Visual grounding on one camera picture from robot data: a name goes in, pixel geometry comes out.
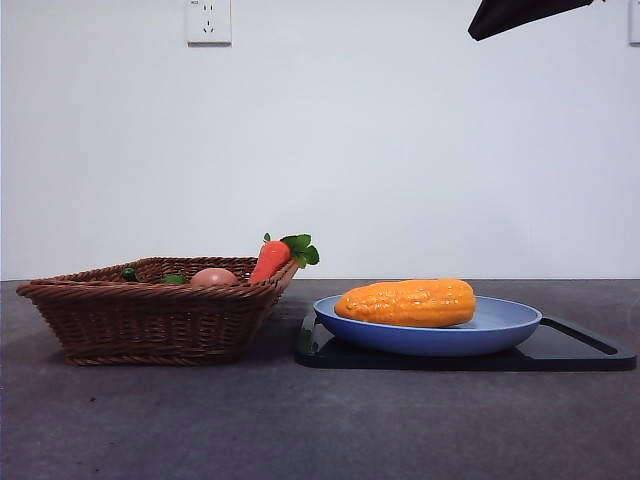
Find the black rectangular tray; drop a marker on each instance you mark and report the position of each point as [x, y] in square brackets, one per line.
[575, 355]

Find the brown egg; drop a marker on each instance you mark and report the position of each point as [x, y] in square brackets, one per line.
[214, 277]

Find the white wall plate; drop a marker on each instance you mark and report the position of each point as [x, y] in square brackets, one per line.
[635, 22]

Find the orange-yellow toy corn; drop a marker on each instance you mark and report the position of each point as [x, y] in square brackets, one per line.
[405, 302]

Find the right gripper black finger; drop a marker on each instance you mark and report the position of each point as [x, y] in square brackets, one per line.
[515, 15]

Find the brown wicker basket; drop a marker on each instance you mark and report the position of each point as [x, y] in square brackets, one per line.
[150, 320]

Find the orange toy carrot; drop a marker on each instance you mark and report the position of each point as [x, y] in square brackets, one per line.
[270, 260]

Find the white wall socket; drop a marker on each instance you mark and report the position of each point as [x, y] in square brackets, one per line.
[210, 22]

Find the blue round plate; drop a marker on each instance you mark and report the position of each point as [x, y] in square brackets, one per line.
[440, 340]

